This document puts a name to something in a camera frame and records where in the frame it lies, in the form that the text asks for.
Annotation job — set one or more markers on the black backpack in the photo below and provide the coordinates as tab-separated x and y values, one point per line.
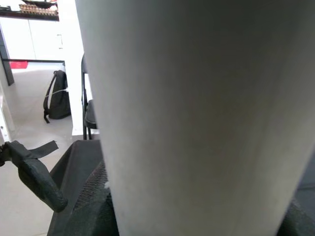
59	98

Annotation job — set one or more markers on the white plastic table leg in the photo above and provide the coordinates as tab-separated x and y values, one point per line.
197	110

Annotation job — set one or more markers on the black folding chair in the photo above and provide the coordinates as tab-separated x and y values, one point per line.
89	115

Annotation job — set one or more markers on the white cabinet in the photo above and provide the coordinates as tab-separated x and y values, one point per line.
17	37

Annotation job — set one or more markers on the flat red box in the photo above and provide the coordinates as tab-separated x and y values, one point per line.
18	65

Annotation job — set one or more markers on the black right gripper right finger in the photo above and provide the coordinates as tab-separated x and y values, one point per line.
304	216

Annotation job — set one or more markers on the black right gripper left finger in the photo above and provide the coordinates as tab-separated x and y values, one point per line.
91	196

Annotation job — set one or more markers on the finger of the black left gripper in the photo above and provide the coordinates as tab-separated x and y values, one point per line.
34	177

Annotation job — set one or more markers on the brown woven tray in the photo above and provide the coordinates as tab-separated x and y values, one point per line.
37	9

